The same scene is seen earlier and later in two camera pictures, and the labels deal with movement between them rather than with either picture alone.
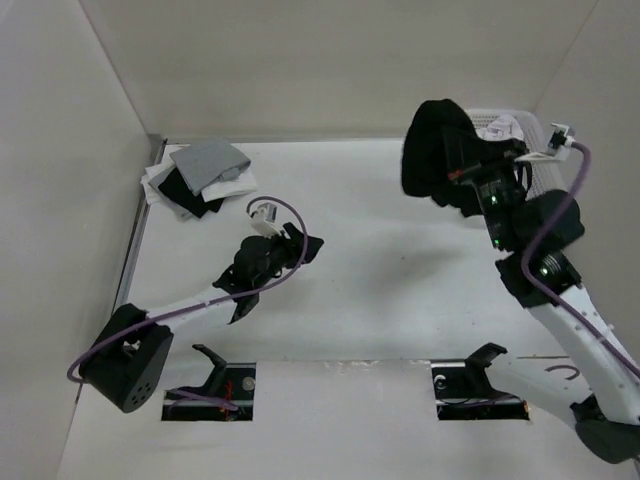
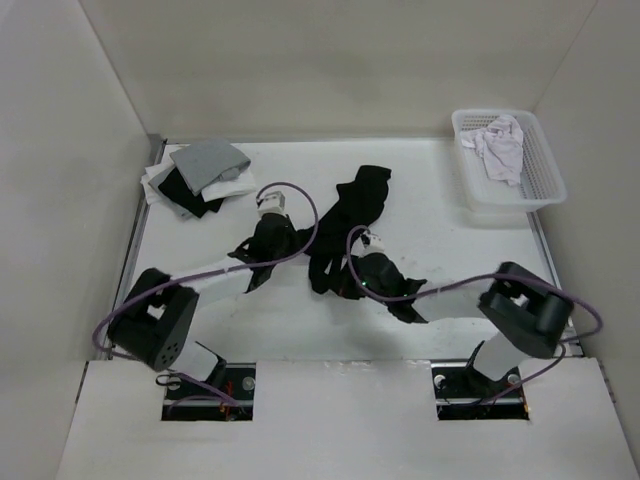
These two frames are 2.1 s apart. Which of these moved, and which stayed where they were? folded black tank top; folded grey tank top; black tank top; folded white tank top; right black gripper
Moved: black tank top; right black gripper
Stayed: folded white tank top; folded grey tank top; folded black tank top
